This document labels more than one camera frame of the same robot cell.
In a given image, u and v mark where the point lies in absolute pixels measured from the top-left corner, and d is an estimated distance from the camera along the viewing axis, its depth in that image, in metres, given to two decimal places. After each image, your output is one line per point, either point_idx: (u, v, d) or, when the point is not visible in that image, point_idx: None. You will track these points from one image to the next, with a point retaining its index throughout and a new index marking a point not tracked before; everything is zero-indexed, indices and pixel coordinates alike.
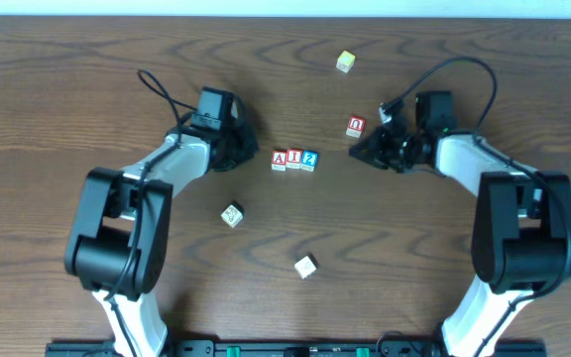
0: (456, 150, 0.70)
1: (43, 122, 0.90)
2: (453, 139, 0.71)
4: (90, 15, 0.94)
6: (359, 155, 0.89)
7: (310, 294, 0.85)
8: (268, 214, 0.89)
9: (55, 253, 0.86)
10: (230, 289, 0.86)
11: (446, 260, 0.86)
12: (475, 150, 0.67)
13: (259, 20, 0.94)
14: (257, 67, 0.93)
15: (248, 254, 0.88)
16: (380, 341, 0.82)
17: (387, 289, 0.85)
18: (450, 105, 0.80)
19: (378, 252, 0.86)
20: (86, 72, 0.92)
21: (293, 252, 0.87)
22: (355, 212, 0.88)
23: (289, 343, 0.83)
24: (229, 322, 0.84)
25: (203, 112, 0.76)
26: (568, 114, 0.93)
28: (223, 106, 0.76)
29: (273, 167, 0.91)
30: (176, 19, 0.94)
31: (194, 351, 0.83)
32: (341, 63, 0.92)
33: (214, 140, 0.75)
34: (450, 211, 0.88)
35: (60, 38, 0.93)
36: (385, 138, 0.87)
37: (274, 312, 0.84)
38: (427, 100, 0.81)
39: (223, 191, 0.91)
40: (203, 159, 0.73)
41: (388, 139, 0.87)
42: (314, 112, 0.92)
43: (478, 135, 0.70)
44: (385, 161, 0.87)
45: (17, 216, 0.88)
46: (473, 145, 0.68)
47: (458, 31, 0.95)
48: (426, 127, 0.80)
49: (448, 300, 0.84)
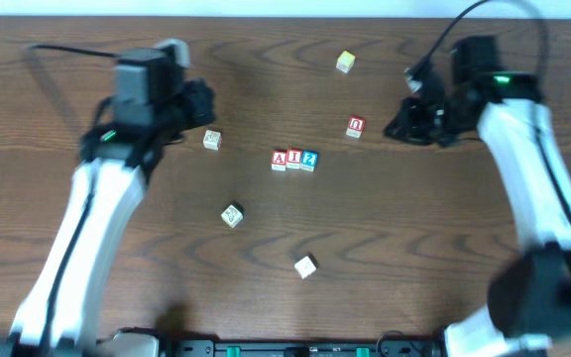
0: (506, 135, 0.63)
1: (45, 122, 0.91)
2: (505, 109, 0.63)
4: (95, 17, 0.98)
6: (394, 133, 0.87)
7: (310, 295, 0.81)
8: (268, 214, 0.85)
9: (44, 253, 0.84)
10: (229, 289, 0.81)
11: (449, 260, 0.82)
12: (530, 158, 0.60)
13: (258, 20, 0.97)
14: (256, 66, 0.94)
15: (248, 254, 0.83)
16: (380, 341, 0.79)
17: (389, 289, 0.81)
18: (494, 52, 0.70)
19: (379, 252, 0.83)
20: (89, 72, 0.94)
21: (293, 252, 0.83)
22: (355, 211, 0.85)
23: (289, 342, 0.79)
24: (229, 322, 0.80)
25: (124, 98, 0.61)
26: None
28: (147, 83, 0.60)
29: (273, 168, 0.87)
30: (177, 19, 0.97)
31: (194, 351, 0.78)
32: (341, 63, 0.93)
33: (142, 143, 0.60)
34: (453, 209, 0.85)
35: (64, 39, 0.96)
36: (417, 108, 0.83)
37: (274, 312, 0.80)
38: (464, 52, 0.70)
39: (223, 191, 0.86)
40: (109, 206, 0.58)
41: (422, 108, 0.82)
42: (314, 111, 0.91)
43: (538, 113, 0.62)
44: (422, 135, 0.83)
45: (9, 215, 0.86)
46: (530, 141, 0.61)
47: (458, 31, 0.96)
48: (468, 76, 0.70)
49: (452, 300, 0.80)
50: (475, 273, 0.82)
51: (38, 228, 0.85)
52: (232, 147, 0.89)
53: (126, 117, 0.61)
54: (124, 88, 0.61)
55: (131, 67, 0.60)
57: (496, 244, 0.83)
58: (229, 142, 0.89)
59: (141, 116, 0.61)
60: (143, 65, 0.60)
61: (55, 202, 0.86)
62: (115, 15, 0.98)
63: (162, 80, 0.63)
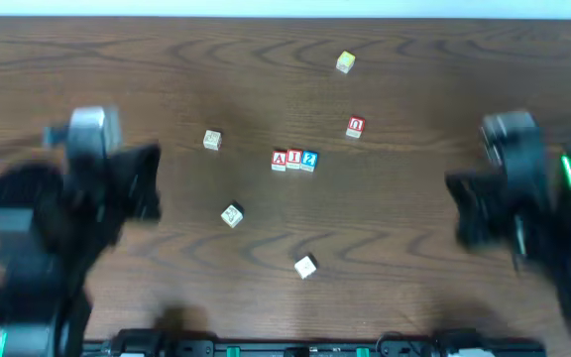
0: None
1: (46, 122, 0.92)
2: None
4: (94, 17, 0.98)
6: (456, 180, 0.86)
7: (310, 295, 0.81)
8: (268, 214, 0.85)
9: None
10: (230, 288, 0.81)
11: (450, 260, 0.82)
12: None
13: (258, 21, 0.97)
14: (256, 67, 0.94)
15: (248, 254, 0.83)
16: (380, 341, 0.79)
17: (390, 289, 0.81)
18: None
19: (379, 252, 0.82)
20: (90, 72, 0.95)
21: (293, 252, 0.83)
22: (355, 211, 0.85)
23: (289, 343, 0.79)
24: (229, 322, 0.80)
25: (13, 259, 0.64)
26: None
28: (35, 220, 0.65)
29: (273, 168, 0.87)
30: (177, 20, 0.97)
31: (194, 351, 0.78)
32: (341, 63, 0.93)
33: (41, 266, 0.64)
34: (454, 210, 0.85)
35: (64, 40, 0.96)
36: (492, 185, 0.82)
37: (274, 312, 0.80)
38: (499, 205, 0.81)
39: (223, 191, 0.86)
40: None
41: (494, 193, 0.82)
42: (314, 112, 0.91)
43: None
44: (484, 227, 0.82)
45: None
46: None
47: (458, 31, 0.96)
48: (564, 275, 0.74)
49: (452, 300, 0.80)
50: (476, 274, 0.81)
51: None
52: (232, 147, 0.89)
53: (22, 273, 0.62)
54: (7, 192, 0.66)
55: (4, 189, 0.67)
57: (496, 244, 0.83)
58: (229, 142, 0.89)
59: (38, 266, 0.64)
60: (27, 209, 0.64)
61: None
62: (115, 16, 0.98)
63: (47, 222, 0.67)
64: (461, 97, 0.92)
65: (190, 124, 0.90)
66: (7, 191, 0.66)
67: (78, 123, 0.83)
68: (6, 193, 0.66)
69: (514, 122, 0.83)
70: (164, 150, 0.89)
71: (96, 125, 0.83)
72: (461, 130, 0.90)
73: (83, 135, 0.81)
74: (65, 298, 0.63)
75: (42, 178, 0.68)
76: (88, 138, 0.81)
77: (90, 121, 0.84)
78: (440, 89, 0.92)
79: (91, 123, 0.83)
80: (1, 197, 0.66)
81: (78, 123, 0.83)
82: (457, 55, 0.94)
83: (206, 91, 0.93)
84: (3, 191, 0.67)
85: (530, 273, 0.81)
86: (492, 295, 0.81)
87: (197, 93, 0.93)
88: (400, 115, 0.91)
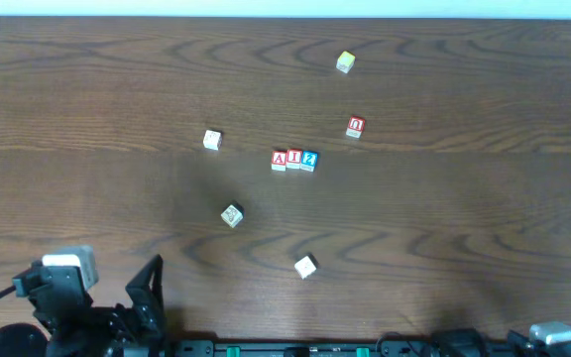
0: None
1: (45, 122, 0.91)
2: None
4: (94, 17, 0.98)
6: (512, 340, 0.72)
7: (310, 295, 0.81)
8: (268, 214, 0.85)
9: (41, 252, 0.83)
10: (230, 289, 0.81)
11: (449, 260, 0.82)
12: None
13: (258, 21, 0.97)
14: (256, 66, 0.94)
15: (249, 255, 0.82)
16: (380, 341, 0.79)
17: (390, 290, 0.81)
18: None
19: (379, 252, 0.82)
20: (89, 72, 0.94)
21: (293, 252, 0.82)
22: (355, 211, 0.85)
23: (289, 343, 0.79)
24: (229, 322, 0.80)
25: None
26: None
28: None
29: (273, 168, 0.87)
30: (177, 20, 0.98)
31: (194, 351, 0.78)
32: (341, 63, 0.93)
33: None
34: (453, 210, 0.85)
35: (63, 39, 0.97)
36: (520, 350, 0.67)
37: (274, 312, 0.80)
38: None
39: (223, 191, 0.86)
40: None
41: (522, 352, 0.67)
42: (314, 112, 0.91)
43: None
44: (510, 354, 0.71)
45: (6, 215, 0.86)
46: None
47: (458, 31, 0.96)
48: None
49: (451, 301, 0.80)
50: (475, 274, 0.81)
51: (39, 228, 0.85)
52: (232, 147, 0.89)
53: None
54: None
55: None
57: (496, 244, 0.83)
58: (229, 142, 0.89)
59: None
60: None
61: (56, 202, 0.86)
62: (115, 17, 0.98)
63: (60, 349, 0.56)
64: (461, 97, 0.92)
65: (189, 124, 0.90)
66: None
67: (51, 266, 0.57)
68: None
69: (556, 333, 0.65)
70: (164, 150, 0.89)
71: (69, 269, 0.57)
72: (461, 130, 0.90)
73: (59, 275, 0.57)
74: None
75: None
76: (63, 284, 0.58)
77: (64, 264, 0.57)
78: (440, 89, 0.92)
79: (64, 267, 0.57)
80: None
81: (50, 266, 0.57)
82: (456, 55, 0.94)
83: (206, 91, 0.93)
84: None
85: (530, 274, 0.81)
86: (493, 295, 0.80)
87: (197, 94, 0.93)
88: (400, 115, 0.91)
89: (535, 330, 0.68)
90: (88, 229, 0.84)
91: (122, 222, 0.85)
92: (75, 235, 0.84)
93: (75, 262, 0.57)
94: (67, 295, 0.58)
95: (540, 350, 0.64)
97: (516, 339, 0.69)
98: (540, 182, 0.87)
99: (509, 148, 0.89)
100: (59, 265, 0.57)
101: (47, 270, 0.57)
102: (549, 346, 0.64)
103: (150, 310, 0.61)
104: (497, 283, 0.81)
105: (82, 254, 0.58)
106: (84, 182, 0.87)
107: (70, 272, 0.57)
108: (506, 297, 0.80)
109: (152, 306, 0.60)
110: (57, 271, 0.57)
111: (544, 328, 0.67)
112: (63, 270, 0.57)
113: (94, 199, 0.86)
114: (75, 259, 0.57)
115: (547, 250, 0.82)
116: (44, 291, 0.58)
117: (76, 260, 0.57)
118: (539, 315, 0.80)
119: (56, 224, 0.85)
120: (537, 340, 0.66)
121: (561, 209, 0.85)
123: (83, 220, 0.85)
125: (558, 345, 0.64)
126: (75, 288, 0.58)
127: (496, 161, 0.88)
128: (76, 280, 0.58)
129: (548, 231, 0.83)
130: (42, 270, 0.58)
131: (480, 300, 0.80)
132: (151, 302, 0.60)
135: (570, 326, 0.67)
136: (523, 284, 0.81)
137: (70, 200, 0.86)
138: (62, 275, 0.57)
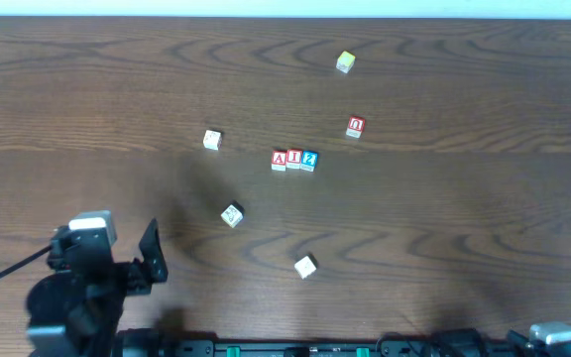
0: None
1: (45, 122, 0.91)
2: None
4: (95, 17, 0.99)
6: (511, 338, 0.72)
7: (310, 294, 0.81)
8: (268, 214, 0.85)
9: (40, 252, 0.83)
10: (230, 288, 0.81)
11: (449, 260, 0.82)
12: None
13: (258, 21, 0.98)
14: (256, 66, 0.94)
15: (249, 255, 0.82)
16: (380, 341, 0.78)
17: (390, 290, 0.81)
18: None
19: (379, 252, 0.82)
20: (89, 72, 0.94)
21: (293, 252, 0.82)
22: (355, 211, 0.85)
23: (289, 343, 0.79)
24: (229, 322, 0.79)
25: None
26: None
28: (71, 331, 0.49)
29: (273, 168, 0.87)
30: (177, 20, 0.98)
31: (194, 352, 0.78)
32: (341, 63, 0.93)
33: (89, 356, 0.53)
34: (452, 210, 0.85)
35: (64, 39, 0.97)
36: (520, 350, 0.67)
37: (274, 312, 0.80)
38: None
39: (223, 190, 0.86)
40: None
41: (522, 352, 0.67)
42: (314, 112, 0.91)
43: None
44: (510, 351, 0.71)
45: (5, 214, 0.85)
46: None
47: (457, 31, 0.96)
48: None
49: (452, 301, 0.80)
50: (476, 274, 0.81)
51: (38, 228, 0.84)
52: (232, 147, 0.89)
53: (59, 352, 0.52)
54: (54, 301, 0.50)
55: (36, 308, 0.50)
57: (497, 244, 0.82)
58: (229, 142, 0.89)
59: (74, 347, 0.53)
60: (63, 319, 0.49)
61: (56, 201, 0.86)
62: (116, 17, 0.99)
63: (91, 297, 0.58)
64: (461, 97, 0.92)
65: (189, 124, 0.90)
66: (49, 299, 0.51)
67: (78, 229, 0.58)
68: (44, 308, 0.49)
69: (556, 333, 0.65)
70: (164, 150, 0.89)
71: (97, 228, 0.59)
72: (461, 130, 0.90)
73: (87, 235, 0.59)
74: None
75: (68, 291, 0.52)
76: (92, 243, 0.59)
77: (91, 224, 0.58)
78: (440, 89, 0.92)
79: (91, 227, 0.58)
80: (34, 313, 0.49)
81: (76, 229, 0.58)
82: (456, 55, 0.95)
83: (206, 91, 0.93)
84: (43, 294, 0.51)
85: (531, 273, 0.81)
86: (494, 295, 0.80)
87: (197, 93, 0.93)
88: (400, 115, 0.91)
89: (535, 329, 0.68)
90: None
91: (121, 222, 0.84)
92: None
93: (101, 223, 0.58)
94: (95, 254, 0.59)
95: (540, 351, 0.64)
97: (517, 339, 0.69)
98: (540, 182, 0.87)
99: (509, 148, 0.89)
100: (88, 224, 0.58)
101: (74, 232, 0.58)
102: (549, 347, 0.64)
103: (158, 263, 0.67)
104: (497, 283, 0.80)
105: (106, 214, 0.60)
106: (84, 182, 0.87)
107: (98, 232, 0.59)
108: (507, 297, 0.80)
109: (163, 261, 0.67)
110: (85, 232, 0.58)
111: (544, 328, 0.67)
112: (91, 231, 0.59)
113: (94, 199, 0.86)
114: (100, 219, 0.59)
115: (547, 250, 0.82)
116: (72, 251, 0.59)
117: (101, 222, 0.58)
118: (541, 315, 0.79)
119: (56, 224, 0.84)
120: (537, 340, 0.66)
121: (561, 209, 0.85)
123: None
125: (557, 345, 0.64)
126: (103, 247, 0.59)
127: (496, 161, 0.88)
128: (103, 239, 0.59)
129: (548, 231, 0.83)
130: (67, 233, 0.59)
131: (480, 300, 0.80)
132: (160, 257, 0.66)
135: None
136: (524, 283, 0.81)
137: (70, 200, 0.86)
138: (90, 235, 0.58)
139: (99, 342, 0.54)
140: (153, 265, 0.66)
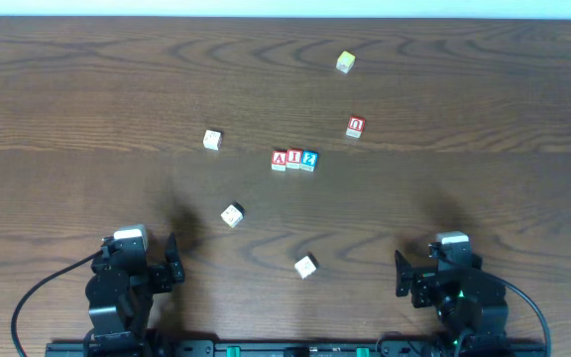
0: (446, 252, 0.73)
1: (45, 122, 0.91)
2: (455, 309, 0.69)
4: (94, 16, 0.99)
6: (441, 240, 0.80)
7: (310, 294, 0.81)
8: (267, 214, 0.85)
9: (39, 253, 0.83)
10: (229, 288, 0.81)
11: None
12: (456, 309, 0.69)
13: (259, 20, 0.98)
14: (256, 66, 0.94)
15: (249, 254, 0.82)
16: (380, 341, 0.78)
17: (389, 289, 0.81)
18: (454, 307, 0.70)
19: (378, 252, 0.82)
20: (89, 72, 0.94)
21: (293, 252, 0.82)
22: (355, 211, 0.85)
23: (289, 342, 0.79)
24: (229, 322, 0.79)
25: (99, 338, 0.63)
26: None
28: (119, 311, 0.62)
29: (273, 168, 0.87)
30: (178, 19, 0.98)
31: (194, 351, 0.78)
32: (341, 63, 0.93)
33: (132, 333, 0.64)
34: (452, 210, 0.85)
35: (63, 39, 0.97)
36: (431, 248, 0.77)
37: (274, 312, 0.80)
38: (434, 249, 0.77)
39: (223, 191, 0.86)
40: (118, 345, 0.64)
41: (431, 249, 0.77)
42: (314, 111, 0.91)
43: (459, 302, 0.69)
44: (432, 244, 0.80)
45: (4, 215, 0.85)
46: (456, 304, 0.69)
47: (458, 31, 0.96)
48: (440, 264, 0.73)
49: None
50: None
51: (38, 228, 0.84)
52: (232, 147, 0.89)
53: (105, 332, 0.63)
54: (107, 288, 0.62)
55: (94, 294, 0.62)
57: (497, 244, 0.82)
58: (229, 142, 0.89)
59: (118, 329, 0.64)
60: (116, 302, 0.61)
61: (55, 201, 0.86)
62: (116, 17, 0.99)
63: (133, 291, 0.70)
64: (461, 97, 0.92)
65: (189, 124, 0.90)
66: (102, 287, 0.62)
67: (120, 238, 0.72)
68: (99, 294, 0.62)
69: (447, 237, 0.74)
70: (164, 150, 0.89)
71: (135, 237, 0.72)
72: (461, 129, 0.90)
73: (128, 243, 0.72)
74: (139, 341, 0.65)
75: (118, 282, 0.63)
76: (131, 249, 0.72)
77: (131, 234, 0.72)
78: (440, 89, 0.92)
79: (131, 237, 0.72)
80: (92, 297, 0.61)
81: (119, 238, 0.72)
82: (456, 55, 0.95)
83: (206, 91, 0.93)
84: (97, 282, 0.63)
85: (530, 273, 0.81)
86: None
87: (197, 93, 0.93)
88: (400, 115, 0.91)
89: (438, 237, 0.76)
90: (88, 229, 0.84)
91: (121, 223, 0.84)
92: (72, 234, 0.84)
93: (138, 231, 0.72)
94: (134, 257, 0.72)
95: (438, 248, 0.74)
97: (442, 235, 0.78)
98: (540, 182, 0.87)
99: (508, 148, 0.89)
100: (127, 233, 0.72)
101: (118, 241, 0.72)
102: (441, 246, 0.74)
103: (178, 266, 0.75)
104: None
105: (141, 227, 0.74)
106: (84, 182, 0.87)
107: (136, 239, 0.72)
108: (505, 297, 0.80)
109: (181, 265, 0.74)
110: (126, 241, 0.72)
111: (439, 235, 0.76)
112: (130, 240, 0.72)
113: (93, 200, 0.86)
114: (137, 231, 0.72)
115: (546, 250, 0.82)
116: (116, 255, 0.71)
117: (138, 230, 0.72)
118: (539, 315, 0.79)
119: (56, 224, 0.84)
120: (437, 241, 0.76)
121: (561, 209, 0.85)
123: (82, 220, 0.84)
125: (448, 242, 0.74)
126: (140, 252, 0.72)
127: (496, 161, 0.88)
128: (140, 246, 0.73)
129: (547, 231, 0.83)
130: (112, 241, 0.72)
131: None
132: (181, 264, 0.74)
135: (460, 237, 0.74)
136: (524, 283, 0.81)
137: (69, 200, 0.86)
138: (130, 243, 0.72)
139: (135, 325, 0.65)
140: (173, 267, 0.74)
